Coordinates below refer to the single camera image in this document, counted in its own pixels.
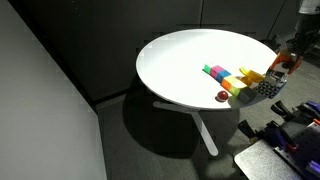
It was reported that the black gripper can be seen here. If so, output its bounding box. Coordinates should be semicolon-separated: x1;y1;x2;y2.
286;32;317;56

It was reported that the orange number six block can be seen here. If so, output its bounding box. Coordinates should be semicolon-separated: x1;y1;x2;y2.
266;50;303;79

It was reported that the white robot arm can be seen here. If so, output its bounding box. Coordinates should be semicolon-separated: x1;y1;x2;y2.
286;0;320;55

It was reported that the patterned picture block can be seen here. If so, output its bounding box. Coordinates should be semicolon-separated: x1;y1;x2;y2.
255;76;287;99

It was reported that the grey block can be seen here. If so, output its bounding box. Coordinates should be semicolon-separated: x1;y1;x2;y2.
237;87;257;104

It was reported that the light green block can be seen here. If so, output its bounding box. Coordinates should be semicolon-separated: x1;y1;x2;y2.
227;76;246;96

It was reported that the blue block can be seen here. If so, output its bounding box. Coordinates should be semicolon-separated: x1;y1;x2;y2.
216;70;230;83

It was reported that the pink block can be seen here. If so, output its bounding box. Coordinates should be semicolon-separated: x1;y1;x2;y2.
210;65;223;78

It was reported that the yellow banana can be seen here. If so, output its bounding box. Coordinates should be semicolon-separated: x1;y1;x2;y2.
239;67;265;83

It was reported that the blue orange clamp right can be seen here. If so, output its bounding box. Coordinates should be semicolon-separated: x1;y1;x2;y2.
271;100;320;125

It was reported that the blue orange clamp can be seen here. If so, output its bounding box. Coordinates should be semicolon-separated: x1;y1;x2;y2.
271;100;320;125
238;120;298;152

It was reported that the blue orange clamp left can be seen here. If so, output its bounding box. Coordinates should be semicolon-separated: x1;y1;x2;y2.
238;120;298;152

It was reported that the dark red apple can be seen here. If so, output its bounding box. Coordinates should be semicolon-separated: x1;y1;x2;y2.
217;91;229;101

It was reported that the round white table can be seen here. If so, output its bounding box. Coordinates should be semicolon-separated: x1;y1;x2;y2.
136;29;276;110

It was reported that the black perforated breadboard plate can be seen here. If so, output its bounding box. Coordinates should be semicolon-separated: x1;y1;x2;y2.
274;123;320;180

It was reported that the grey metal plate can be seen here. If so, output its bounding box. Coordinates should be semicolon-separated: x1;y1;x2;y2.
234;140;303;180

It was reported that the white table leg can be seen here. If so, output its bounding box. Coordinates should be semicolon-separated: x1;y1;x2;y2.
153;101;219;156

